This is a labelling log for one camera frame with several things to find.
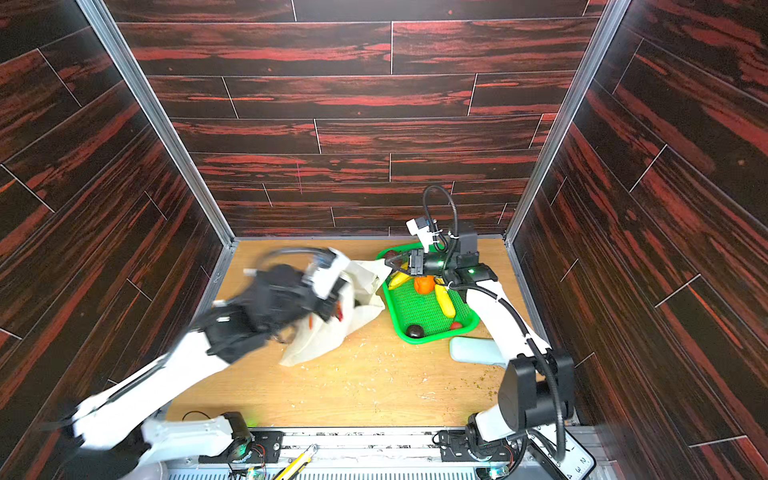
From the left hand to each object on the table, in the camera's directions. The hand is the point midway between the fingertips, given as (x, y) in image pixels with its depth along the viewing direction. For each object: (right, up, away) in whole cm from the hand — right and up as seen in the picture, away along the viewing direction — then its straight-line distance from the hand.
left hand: (347, 278), depth 64 cm
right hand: (+9, +4, +10) cm, 14 cm away
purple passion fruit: (+10, +7, +36) cm, 38 cm away
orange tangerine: (+22, -3, +35) cm, 41 cm away
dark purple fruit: (+18, -17, +25) cm, 35 cm away
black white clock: (+54, -44, +5) cm, 69 cm away
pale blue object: (+38, -25, +31) cm, 55 cm away
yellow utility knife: (-13, -45, +7) cm, 48 cm away
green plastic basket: (+20, -14, +35) cm, 42 cm away
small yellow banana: (+29, -9, +35) cm, 46 cm away
